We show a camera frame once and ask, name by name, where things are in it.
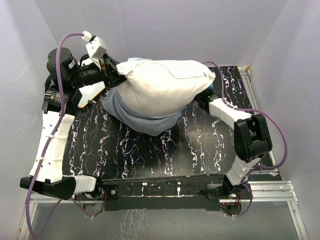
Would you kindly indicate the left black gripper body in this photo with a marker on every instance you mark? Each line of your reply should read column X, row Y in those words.
column 91, row 73

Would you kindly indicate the white pillow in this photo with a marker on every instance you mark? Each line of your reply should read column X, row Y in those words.
column 161, row 87

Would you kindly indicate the blue fish print pillowcase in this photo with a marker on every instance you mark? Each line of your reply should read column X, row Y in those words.
column 151, row 125

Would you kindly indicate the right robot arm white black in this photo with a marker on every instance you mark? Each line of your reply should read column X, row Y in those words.
column 251, row 137

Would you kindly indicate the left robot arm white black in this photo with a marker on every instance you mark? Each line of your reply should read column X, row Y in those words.
column 59, row 110

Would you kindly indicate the white board orange edge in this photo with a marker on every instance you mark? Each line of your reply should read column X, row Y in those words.
column 90, row 92

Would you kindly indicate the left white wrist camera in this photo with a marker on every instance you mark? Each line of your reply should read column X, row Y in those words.
column 95, row 47

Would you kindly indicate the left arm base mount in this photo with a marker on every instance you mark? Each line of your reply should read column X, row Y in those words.
column 103, row 193

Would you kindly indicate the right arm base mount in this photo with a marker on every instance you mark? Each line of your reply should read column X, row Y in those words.
column 222, row 196

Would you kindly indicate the aluminium frame rail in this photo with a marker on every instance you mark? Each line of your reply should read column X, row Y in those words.
column 154, row 184

